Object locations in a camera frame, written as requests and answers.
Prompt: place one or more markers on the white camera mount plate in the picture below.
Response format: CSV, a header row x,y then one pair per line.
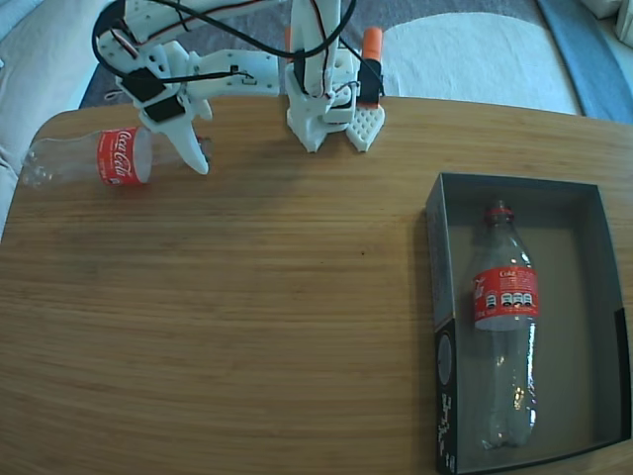
x,y
237,62

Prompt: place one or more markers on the clear bottle Coca-Cola script label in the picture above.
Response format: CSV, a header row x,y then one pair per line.
x,y
59,161

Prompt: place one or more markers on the white rug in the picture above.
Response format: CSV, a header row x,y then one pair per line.
x,y
494,64

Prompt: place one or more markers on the blue rug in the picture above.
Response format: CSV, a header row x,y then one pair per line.
x,y
593,64

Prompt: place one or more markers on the clear bottle red printed label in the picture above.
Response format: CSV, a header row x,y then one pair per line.
x,y
509,376

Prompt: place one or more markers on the grey cardboard box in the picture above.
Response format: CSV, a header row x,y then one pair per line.
x,y
583,321

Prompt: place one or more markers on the white sofa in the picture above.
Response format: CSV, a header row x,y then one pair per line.
x,y
29,74

